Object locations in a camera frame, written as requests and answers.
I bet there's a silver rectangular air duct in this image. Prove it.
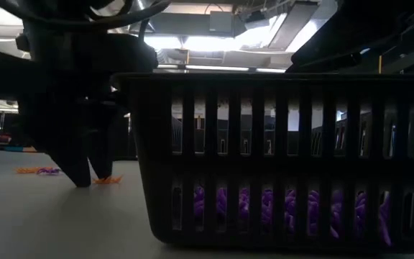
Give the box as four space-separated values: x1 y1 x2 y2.
267 1 321 51

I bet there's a dark rectangular air duct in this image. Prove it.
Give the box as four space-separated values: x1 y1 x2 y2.
145 10 247 37

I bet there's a grey table mat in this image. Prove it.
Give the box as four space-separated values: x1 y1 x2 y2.
0 147 414 259

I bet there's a black slotted plastic basket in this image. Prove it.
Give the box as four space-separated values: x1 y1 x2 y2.
111 71 414 255

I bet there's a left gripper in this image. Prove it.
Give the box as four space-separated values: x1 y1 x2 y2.
0 32 159 188

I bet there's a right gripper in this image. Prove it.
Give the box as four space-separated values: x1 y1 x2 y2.
285 0 414 73

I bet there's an orange plastic spider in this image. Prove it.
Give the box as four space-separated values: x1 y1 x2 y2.
14 166 45 175
91 175 124 186

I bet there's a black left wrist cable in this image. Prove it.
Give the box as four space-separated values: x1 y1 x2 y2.
0 0 172 32

